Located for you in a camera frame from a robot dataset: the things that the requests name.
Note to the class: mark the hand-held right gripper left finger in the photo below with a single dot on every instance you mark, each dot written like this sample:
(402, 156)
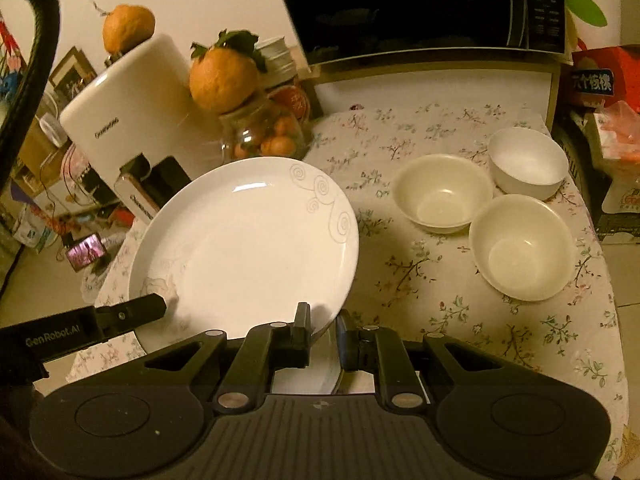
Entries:
(302, 327)

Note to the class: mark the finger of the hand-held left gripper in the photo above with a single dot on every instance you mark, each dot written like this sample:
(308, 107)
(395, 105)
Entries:
(130, 312)

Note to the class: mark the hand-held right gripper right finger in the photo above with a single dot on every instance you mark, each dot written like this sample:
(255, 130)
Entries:
(346, 340)

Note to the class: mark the white plate with swirl print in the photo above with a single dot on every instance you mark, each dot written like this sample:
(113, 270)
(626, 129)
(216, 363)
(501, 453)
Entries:
(240, 240)

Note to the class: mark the cream bowl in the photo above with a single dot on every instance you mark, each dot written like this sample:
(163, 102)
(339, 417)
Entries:
(520, 247)
(440, 192)

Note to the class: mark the white bowl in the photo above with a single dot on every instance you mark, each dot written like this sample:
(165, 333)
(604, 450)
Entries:
(527, 160)

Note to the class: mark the smartphone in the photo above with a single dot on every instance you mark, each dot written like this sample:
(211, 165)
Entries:
(86, 251)

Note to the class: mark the floral tablecloth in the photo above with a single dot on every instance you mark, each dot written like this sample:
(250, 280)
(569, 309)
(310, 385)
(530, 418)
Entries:
(400, 285)

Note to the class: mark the glass jar with kumquats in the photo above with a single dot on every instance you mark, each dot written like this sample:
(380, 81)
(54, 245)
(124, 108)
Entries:
(265, 135)

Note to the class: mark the white air fryer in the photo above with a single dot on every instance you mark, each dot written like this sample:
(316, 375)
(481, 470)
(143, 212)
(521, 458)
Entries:
(125, 105)

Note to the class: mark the orange citrus fruit with leaves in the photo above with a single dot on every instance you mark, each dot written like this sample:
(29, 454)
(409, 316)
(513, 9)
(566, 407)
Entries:
(220, 82)

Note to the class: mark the framed picture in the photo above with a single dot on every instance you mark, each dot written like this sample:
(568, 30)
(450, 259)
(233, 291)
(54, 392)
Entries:
(70, 72)

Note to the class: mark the jar with metal lid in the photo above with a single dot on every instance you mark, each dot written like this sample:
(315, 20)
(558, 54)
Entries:
(277, 57)

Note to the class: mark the large orange citrus fruit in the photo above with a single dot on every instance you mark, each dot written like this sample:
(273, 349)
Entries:
(127, 27)

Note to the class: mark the white printed packet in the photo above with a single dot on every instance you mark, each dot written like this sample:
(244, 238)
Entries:
(622, 190)

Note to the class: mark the black microwave oven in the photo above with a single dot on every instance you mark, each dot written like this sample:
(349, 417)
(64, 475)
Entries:
(400, 5)

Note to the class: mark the clear plastic bag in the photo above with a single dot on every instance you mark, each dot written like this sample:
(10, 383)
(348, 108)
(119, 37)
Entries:
(625, 130)

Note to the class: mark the red cardboard box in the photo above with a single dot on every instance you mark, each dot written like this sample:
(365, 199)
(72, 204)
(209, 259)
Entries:
(625, 67)

